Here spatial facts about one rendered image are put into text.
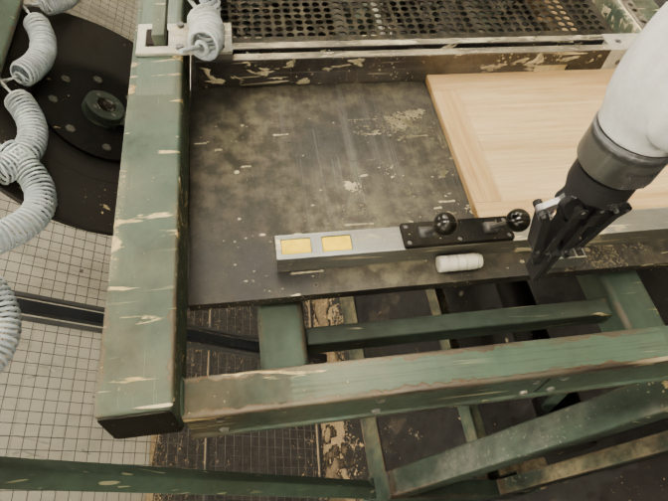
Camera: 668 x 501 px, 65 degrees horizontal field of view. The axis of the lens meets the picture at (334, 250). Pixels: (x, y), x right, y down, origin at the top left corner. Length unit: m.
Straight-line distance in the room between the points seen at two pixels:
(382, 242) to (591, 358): 0.38
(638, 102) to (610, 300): 0.59
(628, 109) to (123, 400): 0.66
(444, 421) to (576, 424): 1.30
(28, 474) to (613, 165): 1.06
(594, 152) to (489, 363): 0.36
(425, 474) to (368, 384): 1.00
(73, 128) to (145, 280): 0.83
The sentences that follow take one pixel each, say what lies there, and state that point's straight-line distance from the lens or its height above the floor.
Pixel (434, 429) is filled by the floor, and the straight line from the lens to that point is 2.76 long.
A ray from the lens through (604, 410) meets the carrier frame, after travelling 1.46.
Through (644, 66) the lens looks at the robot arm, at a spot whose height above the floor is 1.67.
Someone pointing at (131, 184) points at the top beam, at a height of 1.90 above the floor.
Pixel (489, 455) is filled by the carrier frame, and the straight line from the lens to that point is 1.62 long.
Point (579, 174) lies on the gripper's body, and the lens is 0.67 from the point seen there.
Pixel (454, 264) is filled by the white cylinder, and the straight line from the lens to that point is 0.93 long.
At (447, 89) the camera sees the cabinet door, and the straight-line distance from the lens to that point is 1.26.
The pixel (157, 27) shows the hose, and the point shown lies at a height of 1.94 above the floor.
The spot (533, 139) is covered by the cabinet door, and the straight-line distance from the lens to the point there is 1.22.
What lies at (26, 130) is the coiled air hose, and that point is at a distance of 1.44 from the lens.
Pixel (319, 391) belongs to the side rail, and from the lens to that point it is 0.77.
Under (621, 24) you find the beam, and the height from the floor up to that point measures 0.90.
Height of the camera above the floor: 2.13
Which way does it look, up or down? 36 degrees down
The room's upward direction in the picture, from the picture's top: 71 degrees counter-clockwise
